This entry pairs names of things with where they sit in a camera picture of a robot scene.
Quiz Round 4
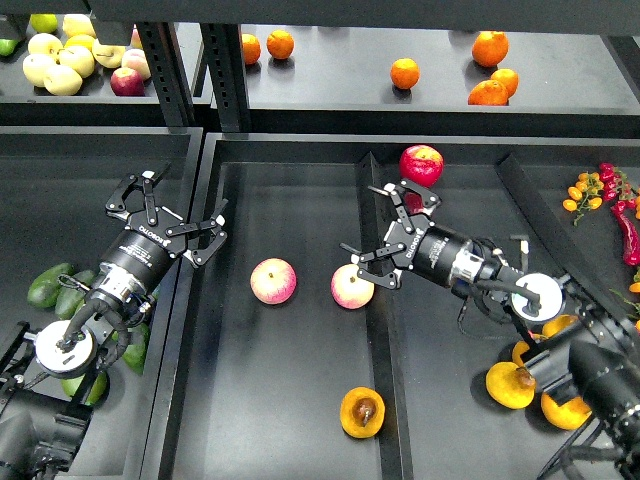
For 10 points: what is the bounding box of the pink apple left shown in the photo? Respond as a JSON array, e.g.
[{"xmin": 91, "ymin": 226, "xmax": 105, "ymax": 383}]
[{"xmin": 250, "ymin": 258, "xmax": 297, "ymax": 305}]

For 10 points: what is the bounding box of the green lime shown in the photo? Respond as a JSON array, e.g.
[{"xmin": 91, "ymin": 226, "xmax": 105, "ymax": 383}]
[{"xmin": 30, "ymin": 13, "xmax": 58, "ymax": 34}]

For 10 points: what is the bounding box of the pink apple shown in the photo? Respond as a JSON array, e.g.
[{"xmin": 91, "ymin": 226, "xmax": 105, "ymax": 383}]
[
  {"xmin": 250, "ymin": 258, "xmax": 297, "ymax": 305},
  {"xmin": 331, "ymin": 263, "xmax": 375, "ymax": 310}
]

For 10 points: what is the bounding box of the bright red apple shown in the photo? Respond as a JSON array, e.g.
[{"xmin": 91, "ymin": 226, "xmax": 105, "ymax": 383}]
[{"xmin": 399, "ymin": 145, "xmax": 444, "ymax": 187}]

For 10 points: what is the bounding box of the black tray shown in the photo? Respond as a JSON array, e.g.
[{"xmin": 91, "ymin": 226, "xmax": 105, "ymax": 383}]
[
  {"xmin": 140, "ymin": 131, "xmax": 640, "ymax": 480},
  {"xmin": 1, "ymin": 127, "xmax": 202, "ymax": 479}
]

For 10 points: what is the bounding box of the black shelf post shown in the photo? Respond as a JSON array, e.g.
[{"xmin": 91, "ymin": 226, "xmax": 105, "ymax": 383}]
[
  {"xmin": 136, "ymin": 22, "xmax": 195, "ymax": 128},
  {"xmin": 200, "ymin": 23, "xmax": 251, "ymax": 133}
]

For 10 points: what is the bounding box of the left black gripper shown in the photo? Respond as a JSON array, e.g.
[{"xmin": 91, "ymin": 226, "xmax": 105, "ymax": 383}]
[{"xmin": 100, "ymin": 163, "xmax": 228, "ymax": 293}]

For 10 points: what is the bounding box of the dark red apple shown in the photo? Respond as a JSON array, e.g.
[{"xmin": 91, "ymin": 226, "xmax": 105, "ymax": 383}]
[{"xmin": 404, "ymin": 192, "xmax": 424, "ymax": 215}]

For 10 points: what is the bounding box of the yellow lemon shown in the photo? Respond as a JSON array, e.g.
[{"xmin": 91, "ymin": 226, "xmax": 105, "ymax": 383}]
[{"xmin": 64, "ymin": 34, "xmax": 95, "ymax": 51}]

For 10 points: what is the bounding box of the pink apple right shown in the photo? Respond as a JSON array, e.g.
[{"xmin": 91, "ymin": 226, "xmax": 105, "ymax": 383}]
[{"xmin": 331, "ymin": 263, "xmax": 375, "ymax": 310}]

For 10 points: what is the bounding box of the pale yellow apple upper left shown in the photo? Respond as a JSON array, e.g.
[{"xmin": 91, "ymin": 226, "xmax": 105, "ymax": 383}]
[{"xmin": 27, "ymin": 33, "xmax": 63, "ymax": 59}]

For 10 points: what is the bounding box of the pale peach apple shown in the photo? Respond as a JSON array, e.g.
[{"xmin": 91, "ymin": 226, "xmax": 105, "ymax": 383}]
[{"xmin": 121, "ymin": 48, "xmax": 151, "ymax": 81}]

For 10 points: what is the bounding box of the large orange upper right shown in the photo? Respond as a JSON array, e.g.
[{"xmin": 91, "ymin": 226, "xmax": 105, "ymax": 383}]
[{"xmin": 471, "ymin": 30, "xmax": 509, "ymax": 67}]

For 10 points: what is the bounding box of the dark green avocado far left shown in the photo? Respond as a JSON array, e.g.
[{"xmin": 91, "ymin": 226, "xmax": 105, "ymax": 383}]
[{"xmin": 27, "ymin": 263, "xmax": 75, "ymax": 309}]

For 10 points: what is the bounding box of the pale yellow apple top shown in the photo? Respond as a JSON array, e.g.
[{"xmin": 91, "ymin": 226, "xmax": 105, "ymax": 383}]
[{"xmin": 62, "ymin": 13, "xmax": 96, "ymax": 38}]

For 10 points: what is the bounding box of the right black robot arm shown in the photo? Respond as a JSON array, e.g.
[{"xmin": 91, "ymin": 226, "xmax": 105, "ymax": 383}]
[{"xmin": 343, "ymin": 179, "xmax": 639, "ymax": 479}]

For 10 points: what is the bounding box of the pale yellow apple with stem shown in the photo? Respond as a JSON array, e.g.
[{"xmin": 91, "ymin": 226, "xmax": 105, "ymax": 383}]
[{"xmin": 92, "ymin": 39, "xmax": 126, "ymax": 69}]

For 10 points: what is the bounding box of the black left tray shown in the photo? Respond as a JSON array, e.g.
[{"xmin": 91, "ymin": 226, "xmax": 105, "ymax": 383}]
[{"xmin": 1, "ymin": 127, "xmax": 202, "ymax": 479}]

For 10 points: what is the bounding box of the orange partly behind post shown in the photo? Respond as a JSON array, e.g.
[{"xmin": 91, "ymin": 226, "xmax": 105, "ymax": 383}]
[{"xmin": 241, "ymin": 33, "xmax": 262, "ymax": 66}]

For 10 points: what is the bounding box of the orange cherry tomato bunch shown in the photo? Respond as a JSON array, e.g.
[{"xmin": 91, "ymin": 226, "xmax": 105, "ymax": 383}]
[{"xmin": 562, "ymin": 172, "xmax": 604, "ymax": 226}]

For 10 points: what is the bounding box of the light green avocado bottom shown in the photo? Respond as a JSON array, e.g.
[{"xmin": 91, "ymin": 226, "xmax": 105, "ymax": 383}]
[{"xmin": 60, "ymin": 369, "xmax": 110, "ymax": 407}]

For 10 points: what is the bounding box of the green fruit shelf edge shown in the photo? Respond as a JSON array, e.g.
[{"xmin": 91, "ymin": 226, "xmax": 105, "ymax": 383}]
[{"xmin": 0, "ymin": 38, "xmax": 20, "ymax": 58}]

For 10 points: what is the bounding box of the black centre tray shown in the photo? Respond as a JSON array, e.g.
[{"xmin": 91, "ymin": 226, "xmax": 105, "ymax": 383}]
[{"xmin": 140, "ymin": 131, "xmax": 640, "ymax": 480}]

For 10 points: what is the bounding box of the black shelf post left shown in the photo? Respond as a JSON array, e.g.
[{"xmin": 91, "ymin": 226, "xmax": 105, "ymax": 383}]
[{"xmin": 136, "ymin": 22, "xmax": 195, "ymax": 128}]

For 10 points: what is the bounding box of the orange right small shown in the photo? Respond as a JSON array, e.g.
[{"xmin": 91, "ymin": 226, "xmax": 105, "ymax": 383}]
[{"xmin": 491, "ymin": 68, "xmax": 519, "ymax": 98}]

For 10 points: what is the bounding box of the dark green avocado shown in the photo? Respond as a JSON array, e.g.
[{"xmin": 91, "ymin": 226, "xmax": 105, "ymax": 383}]
[
  {"xmin": 27, "ymin": 263, "xmax": 75, "ymax": 309},
  {"xmin": 54, "ymin": 270, "xmax": 96, "ymax": 320}
]

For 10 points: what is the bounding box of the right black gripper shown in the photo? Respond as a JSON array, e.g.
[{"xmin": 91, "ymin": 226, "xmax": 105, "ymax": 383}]
[{"xmin": 339, "ymin": 179, "xmax": 473, "ymax": 290}]

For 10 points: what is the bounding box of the red apple on shelf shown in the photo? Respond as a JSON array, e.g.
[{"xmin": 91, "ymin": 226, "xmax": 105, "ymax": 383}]
[{"xmin": 110, "ymin": 67, "xmax": 145, "ymax": 97}]

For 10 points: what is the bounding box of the red chili pepper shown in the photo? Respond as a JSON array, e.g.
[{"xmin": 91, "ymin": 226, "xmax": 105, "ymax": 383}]
[{"xmin": 610, "ymin": 201, "xmax": 639, "ymax": 266}]

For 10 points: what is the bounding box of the pale yellow apple centre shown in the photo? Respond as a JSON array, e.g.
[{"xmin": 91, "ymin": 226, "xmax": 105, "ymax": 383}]
[{"xmin": 58, "ymin": 45, "xmax": 95, "ymax": 78}]

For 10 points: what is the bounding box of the black shelf post right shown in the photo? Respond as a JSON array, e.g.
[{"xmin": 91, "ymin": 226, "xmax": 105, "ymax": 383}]
[{"xmin": 200, "ymin": 23, "xmax": 251, "ymax": 133}]

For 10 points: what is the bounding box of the red cherry tomato bunch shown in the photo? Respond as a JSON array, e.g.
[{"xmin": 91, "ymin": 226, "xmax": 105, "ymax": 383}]
[{"xmin": 599, "ymin": 162, "xmax": 639, "ymax": 211}]

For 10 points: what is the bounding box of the orange middle shelf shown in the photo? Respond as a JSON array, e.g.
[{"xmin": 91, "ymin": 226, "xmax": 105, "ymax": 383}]
[{"xmin": 390, "ymin": 58, "xmax": 421, "ymax": 90}]

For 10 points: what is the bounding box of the pale yellow apple front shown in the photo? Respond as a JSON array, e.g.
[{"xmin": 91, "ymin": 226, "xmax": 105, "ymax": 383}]
[{"xmin": 43, "ymin": 65, "xmax": 83, "ymax": 96}]

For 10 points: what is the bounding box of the orange front right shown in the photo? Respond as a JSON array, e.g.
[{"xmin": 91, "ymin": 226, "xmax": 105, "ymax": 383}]
[{"xmin": 467, "ymin": 80, "xmax": 509, "ymax": 106}]

